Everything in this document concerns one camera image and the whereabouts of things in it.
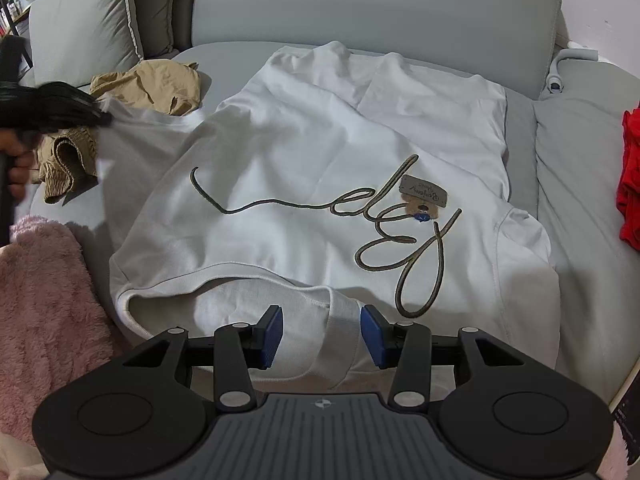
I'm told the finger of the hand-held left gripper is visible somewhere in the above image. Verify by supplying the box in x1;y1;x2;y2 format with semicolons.
31;81;113;131

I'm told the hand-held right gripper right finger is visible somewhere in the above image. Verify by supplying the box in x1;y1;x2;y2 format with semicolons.
360;304;526;409

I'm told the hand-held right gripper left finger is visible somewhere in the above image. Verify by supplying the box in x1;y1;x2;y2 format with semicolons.
122;305;285;409

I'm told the white sweatshirt with script embroidery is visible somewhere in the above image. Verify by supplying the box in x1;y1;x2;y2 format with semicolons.
95;42;561;393

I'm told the person's left hand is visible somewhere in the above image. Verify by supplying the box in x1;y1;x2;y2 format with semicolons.
0;129;39;202

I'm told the tan ribbed garment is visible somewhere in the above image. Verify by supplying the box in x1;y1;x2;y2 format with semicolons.
36;127;101;206

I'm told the grey pillow with piping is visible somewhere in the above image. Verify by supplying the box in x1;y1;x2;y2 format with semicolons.
27;0;144;62

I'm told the pink fluffy blanket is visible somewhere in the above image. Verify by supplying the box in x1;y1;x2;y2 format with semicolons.
0;215;128;448

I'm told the grey sofa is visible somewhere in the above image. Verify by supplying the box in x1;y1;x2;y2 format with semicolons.
0;0;640;411

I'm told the red cloth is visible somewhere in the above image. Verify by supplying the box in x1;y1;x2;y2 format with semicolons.
616;102;640;251

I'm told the grey sofa back cushion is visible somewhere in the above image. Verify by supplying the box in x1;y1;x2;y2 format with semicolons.
192;0;563;101

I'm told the white curved tube device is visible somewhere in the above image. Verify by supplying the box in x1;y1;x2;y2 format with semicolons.
542;47;599;95

